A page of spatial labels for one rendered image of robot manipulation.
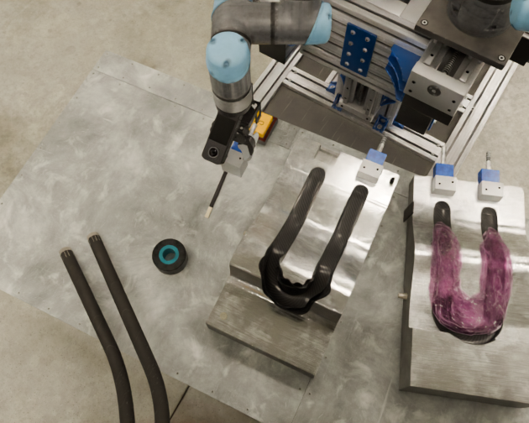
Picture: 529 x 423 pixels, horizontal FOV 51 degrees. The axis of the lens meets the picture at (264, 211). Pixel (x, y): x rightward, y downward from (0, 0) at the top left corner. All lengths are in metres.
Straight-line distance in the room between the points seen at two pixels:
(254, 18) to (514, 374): 0.86
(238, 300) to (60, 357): 1.11
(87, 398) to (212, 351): 0.96
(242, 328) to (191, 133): 0.54
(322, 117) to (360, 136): 0.17
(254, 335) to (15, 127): 1.72
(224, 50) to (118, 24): 1.88
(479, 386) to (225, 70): 0.78
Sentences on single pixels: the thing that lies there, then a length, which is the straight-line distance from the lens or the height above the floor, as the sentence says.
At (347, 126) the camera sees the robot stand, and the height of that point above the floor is 0.21.
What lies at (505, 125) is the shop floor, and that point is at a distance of 2.61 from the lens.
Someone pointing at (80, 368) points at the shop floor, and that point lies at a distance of 2.20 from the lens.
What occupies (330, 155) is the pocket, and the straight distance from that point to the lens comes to 1.37.
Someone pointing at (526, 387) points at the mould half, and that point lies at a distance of 1.27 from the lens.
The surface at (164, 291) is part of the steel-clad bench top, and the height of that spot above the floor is 0.80.
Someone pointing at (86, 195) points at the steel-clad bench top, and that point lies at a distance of 1.46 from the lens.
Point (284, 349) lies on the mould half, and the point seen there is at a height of 0.86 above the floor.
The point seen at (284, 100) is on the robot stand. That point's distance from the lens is 2.23.
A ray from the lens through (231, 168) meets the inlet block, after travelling 1.28.
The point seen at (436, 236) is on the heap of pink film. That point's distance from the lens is 1.30.
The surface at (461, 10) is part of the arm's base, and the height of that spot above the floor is 1.08.
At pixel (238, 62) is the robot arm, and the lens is 0.97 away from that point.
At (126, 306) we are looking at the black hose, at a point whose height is 0.88.
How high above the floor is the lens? 2.07
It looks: 68 degrees down
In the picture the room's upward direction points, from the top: 2 degrees counter-clockwise
